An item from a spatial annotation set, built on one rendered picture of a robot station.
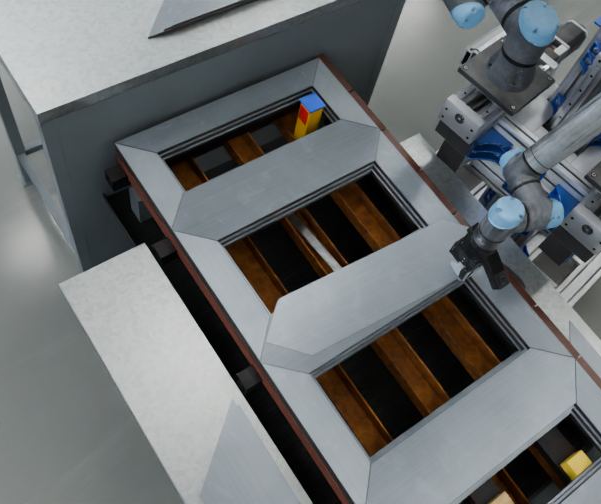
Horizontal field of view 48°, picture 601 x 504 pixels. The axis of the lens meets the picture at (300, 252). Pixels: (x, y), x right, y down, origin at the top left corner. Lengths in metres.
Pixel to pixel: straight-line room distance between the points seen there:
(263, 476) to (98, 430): 0.98
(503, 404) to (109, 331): 1.05
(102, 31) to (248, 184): 0.59
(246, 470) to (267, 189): 0.78
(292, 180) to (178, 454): 0.83
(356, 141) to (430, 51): 1.70
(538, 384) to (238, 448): 0.81
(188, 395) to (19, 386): 1.00
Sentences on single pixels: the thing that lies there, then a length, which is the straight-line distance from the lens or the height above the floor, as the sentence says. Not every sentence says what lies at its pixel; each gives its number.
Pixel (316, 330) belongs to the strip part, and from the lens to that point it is 1.78.
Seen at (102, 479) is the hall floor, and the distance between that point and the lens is 2.53.
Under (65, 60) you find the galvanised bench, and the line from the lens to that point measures 1.99.
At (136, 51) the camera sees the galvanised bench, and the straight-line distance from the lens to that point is 2.00.
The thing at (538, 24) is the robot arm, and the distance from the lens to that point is 2.06.
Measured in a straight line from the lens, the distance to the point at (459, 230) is 2.04.
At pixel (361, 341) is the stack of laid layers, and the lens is 1.81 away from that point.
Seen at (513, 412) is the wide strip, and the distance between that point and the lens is 1.87.
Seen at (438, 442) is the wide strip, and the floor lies 0.85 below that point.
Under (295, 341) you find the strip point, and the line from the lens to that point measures 1.76.
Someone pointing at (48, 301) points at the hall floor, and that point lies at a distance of 2.76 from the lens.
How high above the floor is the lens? 2.48
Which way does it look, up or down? 61 degrees down
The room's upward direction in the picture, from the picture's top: 18 degrees clockwise
